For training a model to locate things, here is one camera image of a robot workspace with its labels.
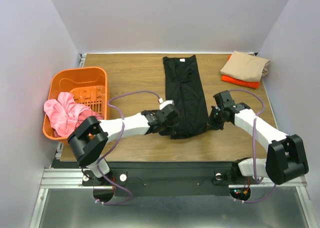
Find black t shirt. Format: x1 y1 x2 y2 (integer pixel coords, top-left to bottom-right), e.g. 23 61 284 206
161 55 209 139

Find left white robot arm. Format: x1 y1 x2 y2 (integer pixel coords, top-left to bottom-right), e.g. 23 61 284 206
67 101 180 185

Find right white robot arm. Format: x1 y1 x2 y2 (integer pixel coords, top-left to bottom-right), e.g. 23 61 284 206
207 90 309 185

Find folded orange t shirt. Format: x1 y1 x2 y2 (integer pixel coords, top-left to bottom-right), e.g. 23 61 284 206
220 54 261 89

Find folded tan t shirt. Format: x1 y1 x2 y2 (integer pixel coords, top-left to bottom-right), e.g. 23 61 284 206
220 51 271 82

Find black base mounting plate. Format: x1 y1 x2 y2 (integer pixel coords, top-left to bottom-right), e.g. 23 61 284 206
82 160 261 197

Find orange plastic basket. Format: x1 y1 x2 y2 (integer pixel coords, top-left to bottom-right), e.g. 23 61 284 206
42 67 108 144

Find pink t shirt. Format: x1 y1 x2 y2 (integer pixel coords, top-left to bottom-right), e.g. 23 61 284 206
43 92 104 137

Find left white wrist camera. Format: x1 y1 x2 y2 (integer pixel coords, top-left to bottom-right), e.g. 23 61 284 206
158 98 174 110

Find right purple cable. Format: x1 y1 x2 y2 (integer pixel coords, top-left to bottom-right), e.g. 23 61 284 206
227 89 277 204

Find purple cable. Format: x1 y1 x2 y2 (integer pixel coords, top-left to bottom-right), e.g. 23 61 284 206
93 90 165 205
227 89 277 204

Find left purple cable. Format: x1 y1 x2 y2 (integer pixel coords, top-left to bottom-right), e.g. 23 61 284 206
93 90 165 205

